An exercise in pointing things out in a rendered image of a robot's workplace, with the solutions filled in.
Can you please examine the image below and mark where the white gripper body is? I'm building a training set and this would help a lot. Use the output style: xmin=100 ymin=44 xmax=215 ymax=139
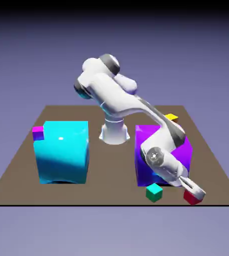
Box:
xmin=177 ymin=175 xmax=207 ymax=201

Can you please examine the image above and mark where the small red cube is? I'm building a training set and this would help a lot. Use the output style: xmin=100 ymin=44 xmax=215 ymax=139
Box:
xmin=183 ymin=188 xmax=203 ymax=206

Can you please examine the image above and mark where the small green cube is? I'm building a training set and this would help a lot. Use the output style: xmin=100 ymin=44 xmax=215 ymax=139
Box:
xmin=145 ymin=183 xmax=164 ymax=203

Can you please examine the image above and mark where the small yellow cube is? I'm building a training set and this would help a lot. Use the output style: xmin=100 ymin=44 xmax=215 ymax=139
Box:
xmin=164 ymin=113 xmax=179 ymax=124

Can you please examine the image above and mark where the small magenta cube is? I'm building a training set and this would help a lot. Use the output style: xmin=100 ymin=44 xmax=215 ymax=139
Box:
xmin=31 ymin=125 xmax=45 ymax=142

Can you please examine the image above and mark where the large purple box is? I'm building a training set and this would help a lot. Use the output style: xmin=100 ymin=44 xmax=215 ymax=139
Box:
xmin=134 ymin=124 xmax=194 ymax=188

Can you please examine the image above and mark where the large cyan box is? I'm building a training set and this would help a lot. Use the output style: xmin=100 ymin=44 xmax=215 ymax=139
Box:
xmin=32 ymin=120 xmax=90 ymax=185

